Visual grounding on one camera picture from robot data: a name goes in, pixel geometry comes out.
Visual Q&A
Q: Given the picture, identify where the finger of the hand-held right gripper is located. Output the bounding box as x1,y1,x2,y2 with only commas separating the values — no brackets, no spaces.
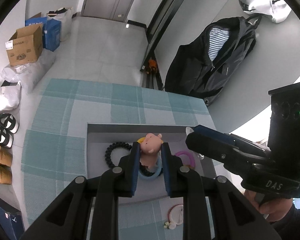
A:
185,132,273,178
193,124,272,156

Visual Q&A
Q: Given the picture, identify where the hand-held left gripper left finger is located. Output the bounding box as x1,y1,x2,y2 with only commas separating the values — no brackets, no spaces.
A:
20,142,142,240

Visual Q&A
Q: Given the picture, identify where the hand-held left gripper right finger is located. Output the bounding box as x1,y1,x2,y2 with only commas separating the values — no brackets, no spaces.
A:
161,142,282,240

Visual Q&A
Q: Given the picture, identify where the blue hair tie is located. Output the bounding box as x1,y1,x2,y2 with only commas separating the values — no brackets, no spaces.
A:
138,155,163,182

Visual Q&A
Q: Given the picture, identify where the purple ring bracelet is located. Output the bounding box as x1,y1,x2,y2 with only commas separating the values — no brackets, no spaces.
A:
175,150,196,168

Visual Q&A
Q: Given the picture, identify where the pink pig hair tie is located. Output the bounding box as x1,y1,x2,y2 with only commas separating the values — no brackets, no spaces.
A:
137,133,164,177

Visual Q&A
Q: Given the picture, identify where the black bead bracelet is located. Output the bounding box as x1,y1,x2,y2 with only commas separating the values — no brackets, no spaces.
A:
105,142,132,168

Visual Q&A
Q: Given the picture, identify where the grey cardboard box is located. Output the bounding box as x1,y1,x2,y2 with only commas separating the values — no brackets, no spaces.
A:
86,123,217,202

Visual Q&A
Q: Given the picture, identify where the person's right forearm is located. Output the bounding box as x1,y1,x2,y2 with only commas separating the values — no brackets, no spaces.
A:
274,204,300,240

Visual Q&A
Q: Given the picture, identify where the person's right hand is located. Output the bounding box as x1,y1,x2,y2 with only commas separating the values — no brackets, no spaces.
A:
244,190,295,222

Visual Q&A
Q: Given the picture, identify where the black jacket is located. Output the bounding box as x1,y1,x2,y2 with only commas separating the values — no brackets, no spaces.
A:
164,16,257,105

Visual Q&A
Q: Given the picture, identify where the teal checked tablecloth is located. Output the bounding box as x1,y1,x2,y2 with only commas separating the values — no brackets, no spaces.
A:
21,78,217,240

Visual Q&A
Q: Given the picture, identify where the striped shirt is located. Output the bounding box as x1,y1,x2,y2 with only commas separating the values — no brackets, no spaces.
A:
207,27,231,61

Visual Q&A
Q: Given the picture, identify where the orange plush toy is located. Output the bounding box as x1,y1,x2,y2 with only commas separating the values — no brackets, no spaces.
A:
144,59,158,74

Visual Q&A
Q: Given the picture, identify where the black metal rack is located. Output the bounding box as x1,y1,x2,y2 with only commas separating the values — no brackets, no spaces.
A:
140,0,200,90

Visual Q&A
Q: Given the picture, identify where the brown shoe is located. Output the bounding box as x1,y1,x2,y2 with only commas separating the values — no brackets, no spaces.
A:
0,144,13,167
0,162,13,185

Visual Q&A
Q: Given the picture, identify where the dark blue shoe box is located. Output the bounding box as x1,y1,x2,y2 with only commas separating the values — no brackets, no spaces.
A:
0,197,25,240

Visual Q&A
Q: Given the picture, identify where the black and white slipper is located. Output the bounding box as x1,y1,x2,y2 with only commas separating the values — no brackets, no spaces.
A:
0,113,18,133
0,127,14,148

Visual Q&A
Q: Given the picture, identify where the large white plastic bag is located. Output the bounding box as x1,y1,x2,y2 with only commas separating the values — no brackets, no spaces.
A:
1,49,57,94

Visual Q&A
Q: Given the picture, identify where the crumpled white plastic bag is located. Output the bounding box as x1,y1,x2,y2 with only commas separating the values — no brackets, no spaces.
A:
0,82,22,113

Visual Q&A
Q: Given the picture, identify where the blue carton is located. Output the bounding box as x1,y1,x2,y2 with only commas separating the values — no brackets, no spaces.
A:
42,20,62,52

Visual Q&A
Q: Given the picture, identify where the white woven bag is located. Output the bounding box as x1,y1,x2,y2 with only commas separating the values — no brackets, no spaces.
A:
46,6,74,42

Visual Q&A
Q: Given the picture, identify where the brown cardboard box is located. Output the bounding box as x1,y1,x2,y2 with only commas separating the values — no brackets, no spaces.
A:
6,25,44,67

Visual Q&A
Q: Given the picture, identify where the open blue box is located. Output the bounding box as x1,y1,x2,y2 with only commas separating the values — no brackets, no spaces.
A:
25,12,48,29

